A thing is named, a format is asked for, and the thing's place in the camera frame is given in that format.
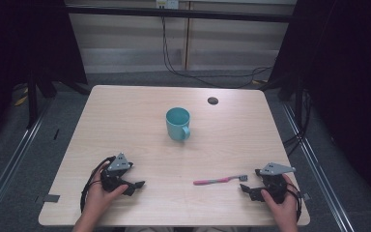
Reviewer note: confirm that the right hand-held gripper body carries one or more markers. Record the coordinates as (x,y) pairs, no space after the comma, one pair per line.
(272,185)

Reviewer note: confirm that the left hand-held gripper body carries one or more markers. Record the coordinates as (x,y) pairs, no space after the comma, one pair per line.
(119,164)

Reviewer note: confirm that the pink toothbrush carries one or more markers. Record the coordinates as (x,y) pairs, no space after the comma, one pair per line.
(217,180)

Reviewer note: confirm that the teal cup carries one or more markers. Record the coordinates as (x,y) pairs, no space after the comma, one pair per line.
(177,124)

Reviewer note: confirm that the person's right hand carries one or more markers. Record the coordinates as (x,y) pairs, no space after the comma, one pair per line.
(283,208)

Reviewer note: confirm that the person's left hand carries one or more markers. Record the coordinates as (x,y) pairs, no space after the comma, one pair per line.
(98,198)

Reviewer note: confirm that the grey tape strip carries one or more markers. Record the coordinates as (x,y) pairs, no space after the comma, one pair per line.
(51,198)
(305,196)

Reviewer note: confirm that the black floor tape piece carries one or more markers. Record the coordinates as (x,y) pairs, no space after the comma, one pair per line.
(56,134)

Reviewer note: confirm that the black metal stand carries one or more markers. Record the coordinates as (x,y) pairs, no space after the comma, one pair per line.
(32,103)
(299,103)

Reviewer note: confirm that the dark round table grommet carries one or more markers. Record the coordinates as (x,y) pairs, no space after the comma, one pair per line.
(213,101)

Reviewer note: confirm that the dark curtain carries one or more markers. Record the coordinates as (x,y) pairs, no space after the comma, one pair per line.
(19,48)
(348,80)

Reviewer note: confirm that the black horizontal bar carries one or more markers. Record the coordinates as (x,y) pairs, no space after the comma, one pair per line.
(180,13)

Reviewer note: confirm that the metal floor rail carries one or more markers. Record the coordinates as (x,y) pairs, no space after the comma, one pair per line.
(322,183)
(11,164)

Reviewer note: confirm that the white wall socket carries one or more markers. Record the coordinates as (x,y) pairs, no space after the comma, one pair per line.
(166,4)

